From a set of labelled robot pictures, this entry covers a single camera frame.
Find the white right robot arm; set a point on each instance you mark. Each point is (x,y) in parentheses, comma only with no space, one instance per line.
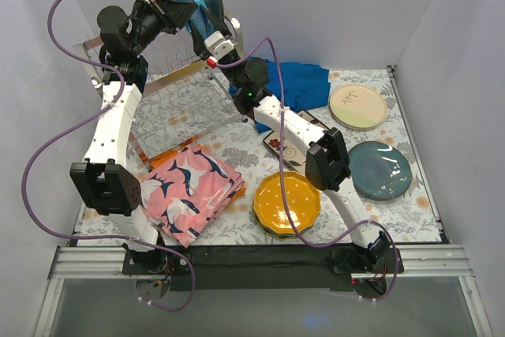
(327,162)

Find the cream round plate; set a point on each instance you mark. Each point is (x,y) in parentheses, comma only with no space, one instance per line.
(357,106)

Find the blue polka dot plate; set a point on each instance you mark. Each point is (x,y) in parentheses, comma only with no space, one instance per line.
(280,229)

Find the dark teal round plate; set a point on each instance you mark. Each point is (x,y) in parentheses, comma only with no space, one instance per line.
(379,171)

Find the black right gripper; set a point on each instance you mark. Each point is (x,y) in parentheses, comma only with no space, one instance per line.
(196,34)

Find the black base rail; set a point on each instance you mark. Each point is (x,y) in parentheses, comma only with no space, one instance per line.
(260,267)

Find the floral tablecloth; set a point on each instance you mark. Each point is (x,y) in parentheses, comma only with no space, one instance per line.
(408,218)

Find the square floral plate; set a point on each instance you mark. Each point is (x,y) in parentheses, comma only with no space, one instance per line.
(293,158)

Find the pink patterned cloth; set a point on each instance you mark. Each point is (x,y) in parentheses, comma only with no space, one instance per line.
(187,192)

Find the blue cloth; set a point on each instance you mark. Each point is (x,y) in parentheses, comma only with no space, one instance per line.
(306,86)

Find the orange cloth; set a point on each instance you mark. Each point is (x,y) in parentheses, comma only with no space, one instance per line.
(157,160)

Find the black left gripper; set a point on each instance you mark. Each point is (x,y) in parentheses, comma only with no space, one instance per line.
(164,10)

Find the steel dish rack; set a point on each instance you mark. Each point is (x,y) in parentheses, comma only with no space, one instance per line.
(184,102)

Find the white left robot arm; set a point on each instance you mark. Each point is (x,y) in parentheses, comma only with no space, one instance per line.
(102,179)

